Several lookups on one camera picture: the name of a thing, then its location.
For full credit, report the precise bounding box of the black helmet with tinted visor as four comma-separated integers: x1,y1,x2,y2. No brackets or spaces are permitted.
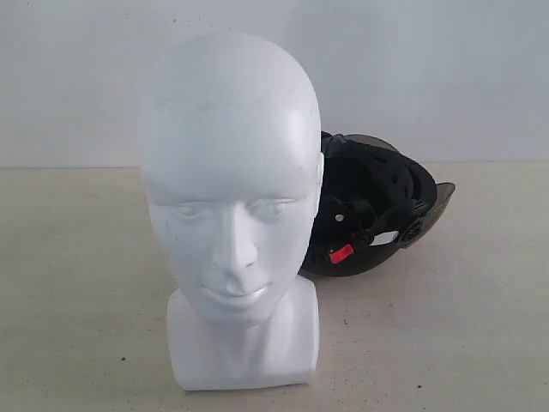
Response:
302,131,455,277

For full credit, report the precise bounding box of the white mannequin head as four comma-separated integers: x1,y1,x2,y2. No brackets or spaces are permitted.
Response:
139,32,324,391

